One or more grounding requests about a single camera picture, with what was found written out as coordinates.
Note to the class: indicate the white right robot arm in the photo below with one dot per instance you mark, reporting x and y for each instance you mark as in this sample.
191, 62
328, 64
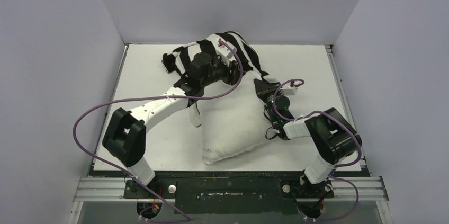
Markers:
334, 138

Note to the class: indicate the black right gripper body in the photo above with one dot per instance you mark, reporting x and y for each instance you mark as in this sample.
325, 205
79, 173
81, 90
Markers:
266, 87

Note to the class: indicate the white pillow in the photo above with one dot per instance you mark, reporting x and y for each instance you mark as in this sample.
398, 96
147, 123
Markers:
231, 125

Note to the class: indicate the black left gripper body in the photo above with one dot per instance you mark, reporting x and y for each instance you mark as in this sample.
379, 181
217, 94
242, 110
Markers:
221, 71

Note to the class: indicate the black metal base rail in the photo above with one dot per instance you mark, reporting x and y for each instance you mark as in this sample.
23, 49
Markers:
232, 197

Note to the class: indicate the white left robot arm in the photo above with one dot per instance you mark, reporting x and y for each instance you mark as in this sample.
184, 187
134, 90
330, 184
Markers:
125, 136

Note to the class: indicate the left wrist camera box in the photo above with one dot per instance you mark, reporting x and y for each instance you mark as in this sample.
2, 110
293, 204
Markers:
225, 49

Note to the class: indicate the black white striped pillowcase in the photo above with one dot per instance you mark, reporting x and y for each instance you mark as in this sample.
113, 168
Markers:
246, 56

